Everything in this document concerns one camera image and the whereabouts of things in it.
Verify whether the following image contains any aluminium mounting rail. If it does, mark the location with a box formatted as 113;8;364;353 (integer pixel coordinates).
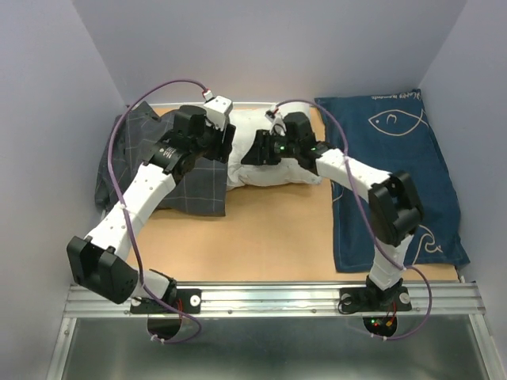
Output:
63;282;486;319

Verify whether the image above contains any blue fish-print cushion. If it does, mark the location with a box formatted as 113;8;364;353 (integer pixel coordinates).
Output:
314;89;470;268

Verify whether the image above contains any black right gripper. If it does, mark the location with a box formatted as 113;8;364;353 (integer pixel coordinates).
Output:
240;129;300;165

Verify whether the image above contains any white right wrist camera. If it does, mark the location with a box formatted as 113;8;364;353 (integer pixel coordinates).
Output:
265;105;286;136

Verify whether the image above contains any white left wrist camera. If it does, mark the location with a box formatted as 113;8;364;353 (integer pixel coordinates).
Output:
203;91;233;131

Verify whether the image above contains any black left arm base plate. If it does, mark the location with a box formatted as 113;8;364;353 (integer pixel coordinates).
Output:
129;288;202;315

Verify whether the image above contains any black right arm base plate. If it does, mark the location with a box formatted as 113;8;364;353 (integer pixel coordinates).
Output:
337;287;412;315

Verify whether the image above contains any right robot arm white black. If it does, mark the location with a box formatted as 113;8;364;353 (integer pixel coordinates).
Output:
242;111;424;314

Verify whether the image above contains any white stained pillow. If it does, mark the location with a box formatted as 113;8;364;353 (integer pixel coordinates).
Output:
227;107;322;191

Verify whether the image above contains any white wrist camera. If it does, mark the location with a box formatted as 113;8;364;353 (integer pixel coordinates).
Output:
265;105;286;136
203;91;233;131

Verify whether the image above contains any grey checked pillowcase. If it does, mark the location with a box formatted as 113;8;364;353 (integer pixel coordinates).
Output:
94;102;227;217

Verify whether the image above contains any aluminium table edge frame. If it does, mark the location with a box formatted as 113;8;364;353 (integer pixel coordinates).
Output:
46;101;318;380

